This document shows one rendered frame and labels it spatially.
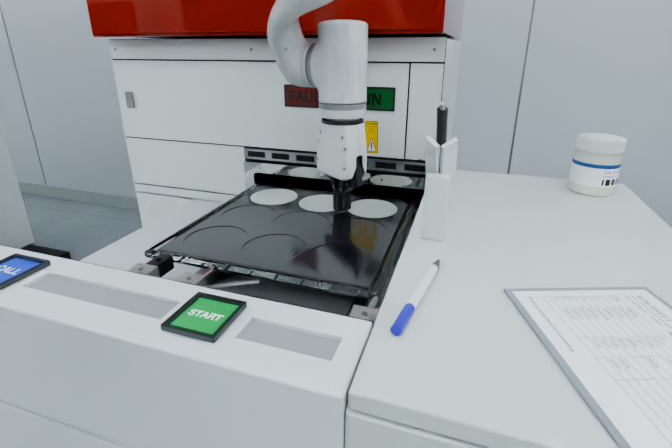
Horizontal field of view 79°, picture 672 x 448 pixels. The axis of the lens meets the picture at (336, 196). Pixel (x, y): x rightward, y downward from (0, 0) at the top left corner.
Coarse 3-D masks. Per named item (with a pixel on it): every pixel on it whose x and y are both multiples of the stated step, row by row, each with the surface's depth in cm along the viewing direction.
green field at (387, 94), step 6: (372, 90) 83; (378, 90) 83; (384, 90) 83; (390, 90) 82; (372, 96) 84; (378, 96) 83; (384, 96) 83; (390, 96) 83; (366, 102) 85; (372, 102) 84; (378, 102) 84; (384, 102) 83; (390, 102) 83; (372, 108) 85; (378, 108) 84; (384, 108) 84; (390, 108) 84
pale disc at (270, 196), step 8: (256, 192) 89; (264, 192) 89; (272, 192) 89; (280, 192) 89; (288, 192) 89; (256, 200) 85; (264, 200) 85; (272, 200) 85; (280, 200) 85; (288, 200) 85
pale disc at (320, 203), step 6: (306, 198) 86; (312, 198) 86; (318, 198) 86; (324, 198) 86; (330, 198) 86; (300, 204) 82; (306, 204) 82; (312, 204) 82; (318, 204) 82; (324, 204) 82; (330, 204) 82; (312, 210) 79; (318, 210) 79; (324, 210) 79; (330, 210) 79
